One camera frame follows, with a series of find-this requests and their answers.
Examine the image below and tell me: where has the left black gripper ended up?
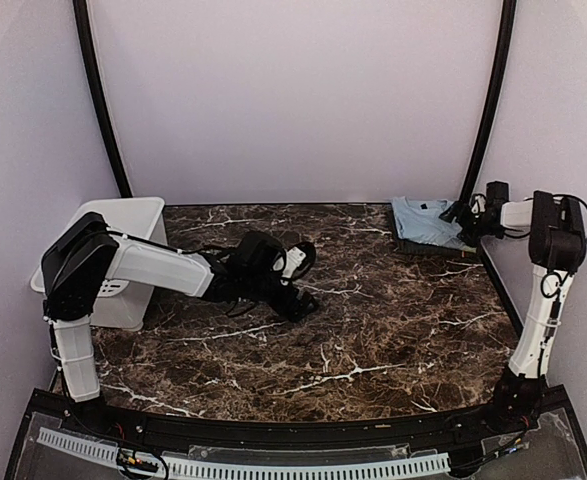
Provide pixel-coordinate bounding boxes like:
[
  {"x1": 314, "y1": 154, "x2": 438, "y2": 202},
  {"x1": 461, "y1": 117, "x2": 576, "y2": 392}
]
[{"x1": 242, "y1": 270, "x2": 318, "y2": 322}]

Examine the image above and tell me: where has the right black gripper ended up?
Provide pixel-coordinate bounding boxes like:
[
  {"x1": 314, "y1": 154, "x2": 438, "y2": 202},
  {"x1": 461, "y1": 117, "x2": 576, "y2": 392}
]
[{"x1": 441, "y1": 201, "x2": 499, "y2": 247}]

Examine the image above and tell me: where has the light blue garment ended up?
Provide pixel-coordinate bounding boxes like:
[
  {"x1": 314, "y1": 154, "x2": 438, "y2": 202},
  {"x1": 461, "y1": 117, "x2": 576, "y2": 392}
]
[{"x1": 391, "y1": 196, "x2": 474, "y2": 252}]

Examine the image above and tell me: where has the black pinstriped shirt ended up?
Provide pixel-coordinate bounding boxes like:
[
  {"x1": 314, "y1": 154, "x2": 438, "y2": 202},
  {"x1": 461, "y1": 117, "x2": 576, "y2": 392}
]
[{"x1": 390, "y1": 207, "x2": 478, "y2": 258}]

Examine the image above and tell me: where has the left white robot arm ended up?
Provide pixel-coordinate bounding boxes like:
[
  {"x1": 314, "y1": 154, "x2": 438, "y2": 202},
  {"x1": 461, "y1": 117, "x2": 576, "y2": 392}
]
[{"x1": 41, "y1": 212, "x2": 319, "y2": 436}]

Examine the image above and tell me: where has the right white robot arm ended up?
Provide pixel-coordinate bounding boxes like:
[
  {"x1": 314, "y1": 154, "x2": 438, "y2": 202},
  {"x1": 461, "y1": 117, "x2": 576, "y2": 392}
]
[{"x1": 442, "y1": 181, "x2": 587, "y2": 434}]

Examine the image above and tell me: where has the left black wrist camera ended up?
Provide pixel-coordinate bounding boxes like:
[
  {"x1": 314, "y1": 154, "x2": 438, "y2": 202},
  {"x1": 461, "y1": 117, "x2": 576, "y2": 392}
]
[{"x1": 235, "y1": 231, "x2": 286, "y2": 274}]

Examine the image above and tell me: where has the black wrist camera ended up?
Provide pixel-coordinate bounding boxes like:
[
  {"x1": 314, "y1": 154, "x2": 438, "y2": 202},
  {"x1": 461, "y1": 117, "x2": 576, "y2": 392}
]
[
  {"x1": 486, "y1": 181, "x2": 510, "y2": 209},
  {"x1": 235, "y1": 231, "x2": 286, "y2": 274}
]

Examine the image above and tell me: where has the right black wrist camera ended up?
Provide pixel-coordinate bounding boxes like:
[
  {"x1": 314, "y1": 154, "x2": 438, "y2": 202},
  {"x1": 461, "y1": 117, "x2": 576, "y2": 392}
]
[{"x1": 486, "y1": 181, "x2": 510, "y2": 209}]

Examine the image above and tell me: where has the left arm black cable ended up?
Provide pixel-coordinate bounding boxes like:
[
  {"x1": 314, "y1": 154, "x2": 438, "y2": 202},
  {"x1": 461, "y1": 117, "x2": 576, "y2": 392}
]
[{"x1": 102, "y1": 229, "x2": 244, "y2": 261}]

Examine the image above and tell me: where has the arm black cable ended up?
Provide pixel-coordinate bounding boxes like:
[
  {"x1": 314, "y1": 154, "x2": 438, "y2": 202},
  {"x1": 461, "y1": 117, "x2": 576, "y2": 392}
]
[
  {"x1": 537, "y1": 193, "x2": 587, "y2": 376},
  {"x1": 102, "y1": 229, "x2": 244, "y2": 261}
]

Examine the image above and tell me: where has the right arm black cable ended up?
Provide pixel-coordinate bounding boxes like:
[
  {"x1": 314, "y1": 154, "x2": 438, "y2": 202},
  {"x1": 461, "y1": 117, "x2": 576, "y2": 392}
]
[{"x1": 537, "y1": 193, "x2": 587, "y2": 376}]

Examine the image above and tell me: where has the right black frame post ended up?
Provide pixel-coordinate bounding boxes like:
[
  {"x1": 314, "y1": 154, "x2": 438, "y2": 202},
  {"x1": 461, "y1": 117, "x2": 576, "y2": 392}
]
[{"x1": 459, "y1": 0, "x2": 517, "y2": 203}]

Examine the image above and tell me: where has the black frame post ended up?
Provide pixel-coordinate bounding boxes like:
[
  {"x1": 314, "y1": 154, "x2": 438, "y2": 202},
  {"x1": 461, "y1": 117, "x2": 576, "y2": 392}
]
[
  {"x1": 72, "y1": 0, "x2": 133, "y2": 198},
  {"x1": 459, "y1": 0, "x2": 517, "y2": 203}
]

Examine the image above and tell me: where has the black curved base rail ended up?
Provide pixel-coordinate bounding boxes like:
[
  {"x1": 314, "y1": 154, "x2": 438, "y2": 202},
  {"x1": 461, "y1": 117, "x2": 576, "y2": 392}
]
[{"x1": 5, "y1": 386, "x2": 587, "y2": 479}]

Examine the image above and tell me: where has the white slotted cable duct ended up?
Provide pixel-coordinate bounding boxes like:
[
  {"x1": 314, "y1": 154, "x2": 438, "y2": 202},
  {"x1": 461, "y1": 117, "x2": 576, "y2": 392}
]
[{"x1": 37, "y1": 427, "x2": 451, "y2": 479}]

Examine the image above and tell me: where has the left black frame post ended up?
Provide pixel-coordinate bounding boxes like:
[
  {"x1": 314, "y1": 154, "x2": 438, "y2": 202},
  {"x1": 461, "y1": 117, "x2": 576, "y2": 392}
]
[{"x1": 72, "y1": 0, "x2": 133, "y2": 198}]

